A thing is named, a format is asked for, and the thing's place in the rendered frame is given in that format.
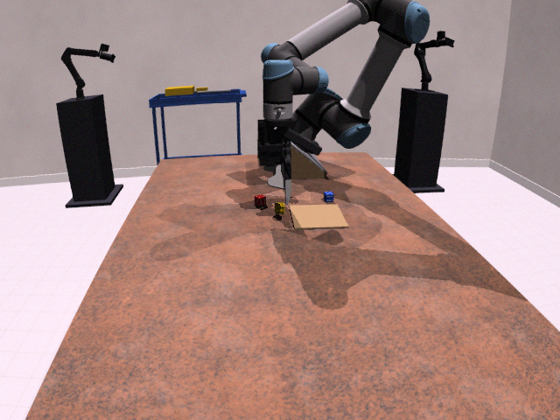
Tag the yellow die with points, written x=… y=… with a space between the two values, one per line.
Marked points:
x=280 y=208

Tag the red die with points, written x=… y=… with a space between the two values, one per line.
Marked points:
x=260 y=200

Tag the beige flat mat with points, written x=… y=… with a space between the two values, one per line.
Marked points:
x=317 y=216

